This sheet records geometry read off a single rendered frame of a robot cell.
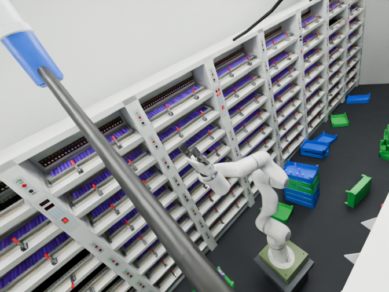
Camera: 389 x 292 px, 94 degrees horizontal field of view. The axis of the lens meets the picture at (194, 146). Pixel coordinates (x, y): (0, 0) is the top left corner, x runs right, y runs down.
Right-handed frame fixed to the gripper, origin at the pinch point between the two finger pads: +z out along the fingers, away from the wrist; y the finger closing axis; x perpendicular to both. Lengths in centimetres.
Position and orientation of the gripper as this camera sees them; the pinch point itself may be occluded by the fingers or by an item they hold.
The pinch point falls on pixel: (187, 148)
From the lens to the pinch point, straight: 75.2
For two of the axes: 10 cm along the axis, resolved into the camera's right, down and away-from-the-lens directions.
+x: 6.0, -7.4, 2.9
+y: -5.7, -1.5, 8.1
